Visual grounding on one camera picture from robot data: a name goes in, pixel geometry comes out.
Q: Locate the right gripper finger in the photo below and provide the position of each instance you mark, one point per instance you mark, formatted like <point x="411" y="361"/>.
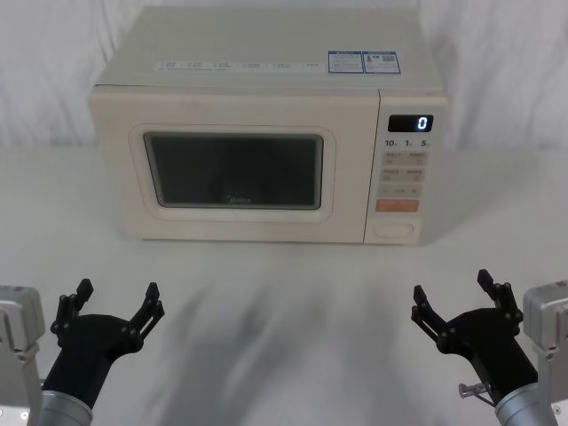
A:
<point x="503" y="299"/>
<point x="428" y="317"/>

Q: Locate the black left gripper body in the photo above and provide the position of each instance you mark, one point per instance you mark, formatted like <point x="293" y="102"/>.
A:
<point x="89" y="350"/>

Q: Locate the white table cloth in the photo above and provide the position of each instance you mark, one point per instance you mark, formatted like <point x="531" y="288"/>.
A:
<point x="275" y="310"/>

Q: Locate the white curtain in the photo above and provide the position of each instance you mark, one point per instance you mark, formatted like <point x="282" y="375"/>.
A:
<point x="53" y="66"/>

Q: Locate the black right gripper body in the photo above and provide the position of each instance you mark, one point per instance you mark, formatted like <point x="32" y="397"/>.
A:
<point x="483" y="346"/>

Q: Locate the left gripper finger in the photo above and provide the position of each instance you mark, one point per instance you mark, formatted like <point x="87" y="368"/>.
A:
<point x="148" y="315"/>
<point x="66" y="310"/>

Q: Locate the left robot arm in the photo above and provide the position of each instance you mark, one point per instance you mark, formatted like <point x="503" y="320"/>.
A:
<point x="20" y="319"/>

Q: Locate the cream microwave oven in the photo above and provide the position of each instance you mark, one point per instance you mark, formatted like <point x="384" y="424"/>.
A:
<point x="248" y="106"/>

